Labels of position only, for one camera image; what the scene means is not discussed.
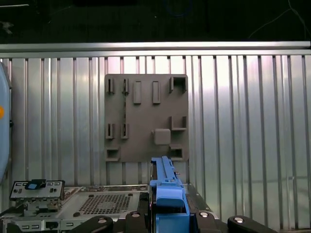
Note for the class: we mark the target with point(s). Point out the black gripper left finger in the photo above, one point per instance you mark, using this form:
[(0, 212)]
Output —
[(136, 223)]

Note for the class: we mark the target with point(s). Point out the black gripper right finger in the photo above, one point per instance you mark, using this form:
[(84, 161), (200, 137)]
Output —
[(206, 223)]

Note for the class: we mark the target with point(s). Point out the hard disk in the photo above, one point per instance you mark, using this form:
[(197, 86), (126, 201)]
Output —
[(170, 194)]

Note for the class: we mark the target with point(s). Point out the black open PC case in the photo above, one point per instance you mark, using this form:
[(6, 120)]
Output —
[(73, 206)]

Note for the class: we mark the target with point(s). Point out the grey plastic parts rack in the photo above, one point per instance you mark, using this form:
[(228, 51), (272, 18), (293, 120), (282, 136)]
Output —
[(145, 116)]

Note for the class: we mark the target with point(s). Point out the pale blue teach pendant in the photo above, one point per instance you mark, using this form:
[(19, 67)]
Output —
[(5, 133)]

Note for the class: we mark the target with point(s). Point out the metal card retention bracket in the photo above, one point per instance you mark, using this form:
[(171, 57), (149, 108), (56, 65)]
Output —
[(54, 194)]

